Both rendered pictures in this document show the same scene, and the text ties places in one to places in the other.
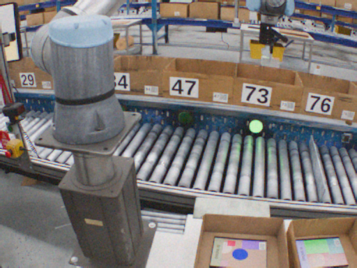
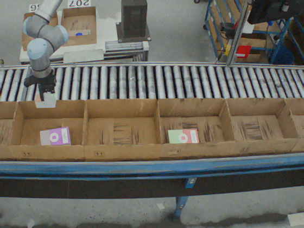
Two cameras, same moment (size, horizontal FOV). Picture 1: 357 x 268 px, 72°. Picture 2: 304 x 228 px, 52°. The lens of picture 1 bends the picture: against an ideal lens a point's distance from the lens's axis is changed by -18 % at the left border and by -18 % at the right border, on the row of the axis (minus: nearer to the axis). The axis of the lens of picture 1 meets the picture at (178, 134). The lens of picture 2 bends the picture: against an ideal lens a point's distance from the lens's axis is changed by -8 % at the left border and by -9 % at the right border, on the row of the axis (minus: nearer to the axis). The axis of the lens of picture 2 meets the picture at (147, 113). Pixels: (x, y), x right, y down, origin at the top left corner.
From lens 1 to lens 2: 2.79 m
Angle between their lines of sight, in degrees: 95
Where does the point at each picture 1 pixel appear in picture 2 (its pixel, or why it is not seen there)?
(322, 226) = not seen: hidden behind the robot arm
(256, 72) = (58, 150)
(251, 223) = (74, 38)
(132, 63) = (217, 147)
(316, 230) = not seen: hidden behind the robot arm
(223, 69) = (99, 150)
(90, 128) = not seen: outside the picture
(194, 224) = (101, 46)
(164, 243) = (111, 36)
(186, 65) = (146, 149)
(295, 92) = (26, 105)
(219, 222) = (88, 38)
